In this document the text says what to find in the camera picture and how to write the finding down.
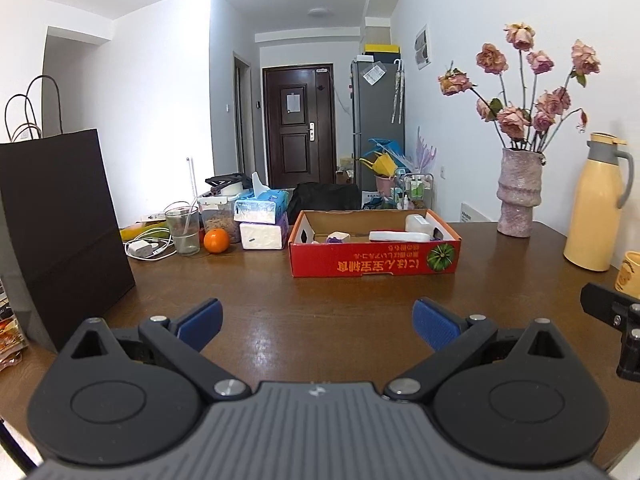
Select clear plastic bag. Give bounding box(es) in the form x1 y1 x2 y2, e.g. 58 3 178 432
361 62 387 86

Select orange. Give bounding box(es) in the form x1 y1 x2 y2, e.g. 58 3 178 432
203 228 231 254

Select black paper bag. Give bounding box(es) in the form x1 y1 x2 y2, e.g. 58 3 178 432
0 75 137 353

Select glass cup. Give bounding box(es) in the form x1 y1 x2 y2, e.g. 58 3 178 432
164 202 201 256

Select white charger cable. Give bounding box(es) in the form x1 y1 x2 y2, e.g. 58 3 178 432
124 227 176 261

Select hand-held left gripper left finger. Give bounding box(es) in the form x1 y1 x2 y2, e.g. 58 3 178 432
70 298 252 403

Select yellow mug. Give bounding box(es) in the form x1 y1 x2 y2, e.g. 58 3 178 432
614 251 640 299

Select clear food container white lid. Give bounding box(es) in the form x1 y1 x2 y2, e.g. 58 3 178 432
197 192 242 243

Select blue tissue pack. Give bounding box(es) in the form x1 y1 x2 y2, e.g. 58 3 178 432
233 172 290 225

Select dark brown door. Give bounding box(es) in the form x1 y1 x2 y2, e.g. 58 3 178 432
262 64 337 188

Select blue plastic stool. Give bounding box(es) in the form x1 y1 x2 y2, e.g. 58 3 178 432
368 137 405 161

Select red cardboard box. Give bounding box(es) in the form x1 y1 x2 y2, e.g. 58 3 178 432
288 208 462 278

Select metal wire rack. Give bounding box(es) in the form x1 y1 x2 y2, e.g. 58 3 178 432
395 171 435 210

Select white folded umbrella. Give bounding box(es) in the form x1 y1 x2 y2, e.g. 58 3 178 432
391 58 405 125

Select clear plastic bottle white label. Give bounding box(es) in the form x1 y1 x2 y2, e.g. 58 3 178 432
405 214 434 236

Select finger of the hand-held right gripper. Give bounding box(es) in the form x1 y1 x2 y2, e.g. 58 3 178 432
581 282 640 382

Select black folding chair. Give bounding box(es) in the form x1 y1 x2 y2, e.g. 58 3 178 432
288 182 361 212

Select purple plastic hangers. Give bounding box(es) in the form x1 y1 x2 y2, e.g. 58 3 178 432
412 126 438 173

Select yellow plastic dustpan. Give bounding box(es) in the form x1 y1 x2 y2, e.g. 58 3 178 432
359 152 396 178

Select dark interior door frame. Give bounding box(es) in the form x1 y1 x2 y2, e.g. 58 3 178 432
232 51 252 181

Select white panel board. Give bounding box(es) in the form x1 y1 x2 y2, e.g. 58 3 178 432
460 201 498 222

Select grey refrigerator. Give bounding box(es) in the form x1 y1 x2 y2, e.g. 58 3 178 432
350 56 406 191

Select colourful snack packet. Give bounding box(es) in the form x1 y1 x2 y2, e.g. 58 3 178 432
0 280 26 371

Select black flat device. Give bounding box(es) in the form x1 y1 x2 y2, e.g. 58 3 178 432
205 173 251 193

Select yellow thermos jug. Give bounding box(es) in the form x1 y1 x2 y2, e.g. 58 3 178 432
563 132 635 272

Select dried pink rose bouquet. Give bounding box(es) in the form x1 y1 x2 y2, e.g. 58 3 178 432
438 22 602 153

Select purple tissue pack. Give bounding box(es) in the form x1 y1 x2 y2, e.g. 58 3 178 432
239 212 290 251

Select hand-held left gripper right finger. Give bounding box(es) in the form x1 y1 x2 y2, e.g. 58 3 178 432
384 297 569 403

